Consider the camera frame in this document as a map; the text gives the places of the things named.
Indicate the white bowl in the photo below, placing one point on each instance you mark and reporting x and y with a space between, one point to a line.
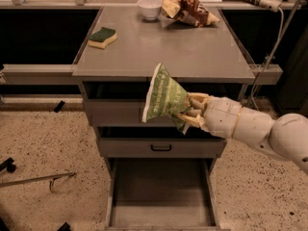
149 9

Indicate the middle drawer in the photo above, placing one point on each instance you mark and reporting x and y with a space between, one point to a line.
157 142

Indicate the top drawer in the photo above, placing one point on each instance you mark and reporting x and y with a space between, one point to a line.
115 103

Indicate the drawer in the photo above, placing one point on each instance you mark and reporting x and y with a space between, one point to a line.
161 195
115 103
157 142

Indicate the brown yellow chip bag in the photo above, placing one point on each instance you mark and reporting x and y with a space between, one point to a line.
190 12

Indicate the green yellow sponge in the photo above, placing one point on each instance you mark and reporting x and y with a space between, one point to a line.
102 38

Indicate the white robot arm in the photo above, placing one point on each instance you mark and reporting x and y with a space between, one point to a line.
284 139

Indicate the black caster wheel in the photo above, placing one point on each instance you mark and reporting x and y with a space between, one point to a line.
8 165

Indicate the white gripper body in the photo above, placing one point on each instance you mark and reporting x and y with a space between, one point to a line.
220 116

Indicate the black floor bracket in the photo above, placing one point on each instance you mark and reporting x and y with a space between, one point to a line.
59 106

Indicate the green jalapeno chip bag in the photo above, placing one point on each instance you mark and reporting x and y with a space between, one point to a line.
166 97

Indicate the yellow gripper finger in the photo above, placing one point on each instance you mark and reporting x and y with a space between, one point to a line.
191 120
200 97

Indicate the metal rod on floor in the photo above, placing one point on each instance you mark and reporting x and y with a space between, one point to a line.
50 178

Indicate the bottom drawer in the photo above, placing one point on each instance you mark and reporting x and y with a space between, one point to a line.
161 195

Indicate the grey drawer cabinet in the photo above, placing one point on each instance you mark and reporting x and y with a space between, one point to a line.
201 59

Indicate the aluminium frame rail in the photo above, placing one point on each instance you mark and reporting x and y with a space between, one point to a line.
38 74

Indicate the dark cabinet at right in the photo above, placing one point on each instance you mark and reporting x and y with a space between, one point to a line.
292 95

